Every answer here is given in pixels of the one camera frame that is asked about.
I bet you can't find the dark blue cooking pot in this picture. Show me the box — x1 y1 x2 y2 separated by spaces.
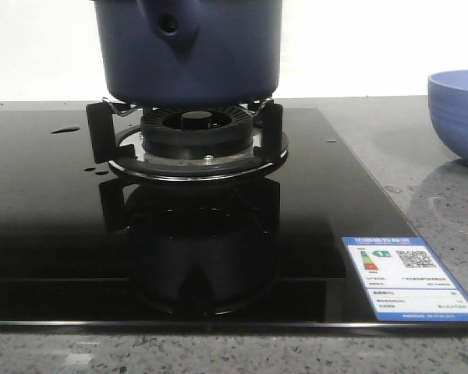
94 1 283 108

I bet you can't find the light blue ribbed bowl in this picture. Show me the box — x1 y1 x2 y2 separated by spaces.
427 69 468 164

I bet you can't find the black metal pot support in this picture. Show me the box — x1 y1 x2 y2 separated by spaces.
86 99 289 183

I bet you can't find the black round gas burner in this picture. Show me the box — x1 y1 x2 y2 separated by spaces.
140 106 253 160

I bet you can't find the black glass gas cooktop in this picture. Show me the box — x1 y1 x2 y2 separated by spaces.
0 108 468 336

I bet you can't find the blue energy label sticker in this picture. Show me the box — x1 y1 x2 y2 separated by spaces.
342 237 468 323

